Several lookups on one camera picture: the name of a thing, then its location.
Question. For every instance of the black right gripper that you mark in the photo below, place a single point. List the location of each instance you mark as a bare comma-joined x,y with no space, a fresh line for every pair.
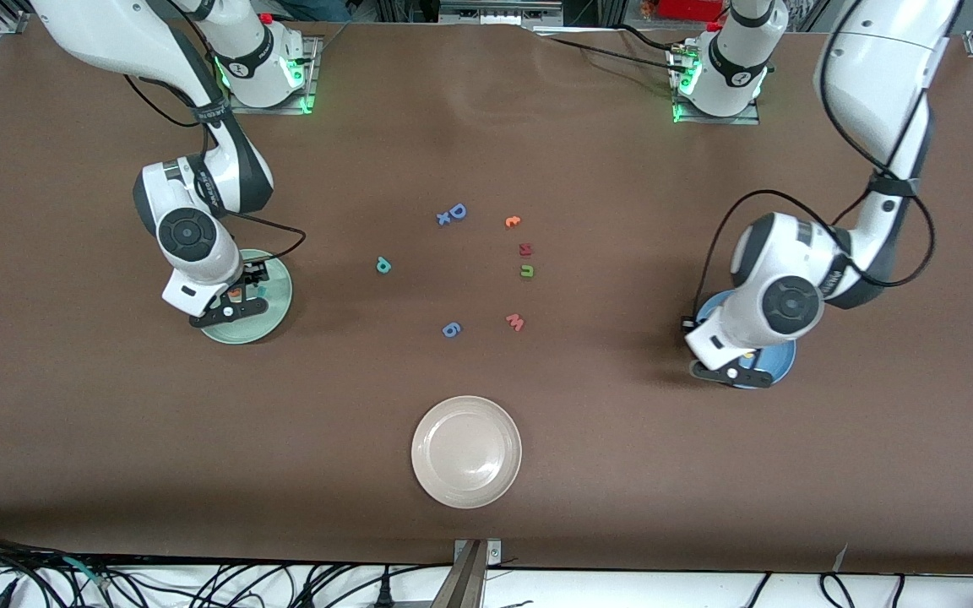
248,279

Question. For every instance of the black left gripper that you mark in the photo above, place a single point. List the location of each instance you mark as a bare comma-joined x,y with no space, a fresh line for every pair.
687,328

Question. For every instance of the teal letter d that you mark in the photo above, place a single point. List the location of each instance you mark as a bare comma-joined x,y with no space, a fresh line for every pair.
383,264

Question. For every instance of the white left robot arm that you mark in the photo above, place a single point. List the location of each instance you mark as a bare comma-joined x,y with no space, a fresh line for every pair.
790,304

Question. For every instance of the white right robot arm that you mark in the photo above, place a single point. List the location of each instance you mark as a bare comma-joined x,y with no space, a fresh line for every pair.
187,236

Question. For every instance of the light green plate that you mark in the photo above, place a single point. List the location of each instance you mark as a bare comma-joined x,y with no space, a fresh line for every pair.
280,291

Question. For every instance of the blue plate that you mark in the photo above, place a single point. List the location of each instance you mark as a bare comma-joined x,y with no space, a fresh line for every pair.
782,363

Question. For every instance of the brown table cover sheet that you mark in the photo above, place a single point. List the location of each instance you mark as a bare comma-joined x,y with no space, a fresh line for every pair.
622,473

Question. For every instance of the pink letter w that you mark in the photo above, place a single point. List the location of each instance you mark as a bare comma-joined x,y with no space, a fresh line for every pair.
514,322

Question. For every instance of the blue digit 6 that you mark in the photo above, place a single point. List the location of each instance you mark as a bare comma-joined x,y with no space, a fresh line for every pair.
446,328

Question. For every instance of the blue letter D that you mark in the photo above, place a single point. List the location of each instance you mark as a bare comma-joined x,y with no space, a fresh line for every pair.
452,210

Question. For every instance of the beige plate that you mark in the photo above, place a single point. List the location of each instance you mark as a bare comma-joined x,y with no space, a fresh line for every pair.
466,452

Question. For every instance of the small white tape strip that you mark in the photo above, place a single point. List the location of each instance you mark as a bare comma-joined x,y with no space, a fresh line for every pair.
839,561

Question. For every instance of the person in blue clothes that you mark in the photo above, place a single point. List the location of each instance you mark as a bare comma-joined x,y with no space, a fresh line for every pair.
309,8

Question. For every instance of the red box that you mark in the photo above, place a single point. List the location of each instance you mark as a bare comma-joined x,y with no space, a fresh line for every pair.
689,8

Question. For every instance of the black floor plug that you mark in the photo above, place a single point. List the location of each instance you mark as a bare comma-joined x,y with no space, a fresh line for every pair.
383,595

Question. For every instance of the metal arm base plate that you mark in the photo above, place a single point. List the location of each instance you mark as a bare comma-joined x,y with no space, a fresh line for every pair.
719,120
267,111

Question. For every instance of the metal table edge bracket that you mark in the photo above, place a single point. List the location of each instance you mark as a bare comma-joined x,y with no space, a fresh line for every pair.
470,583

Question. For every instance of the aluminium frame rail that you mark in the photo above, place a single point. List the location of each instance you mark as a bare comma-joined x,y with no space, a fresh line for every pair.
495,10

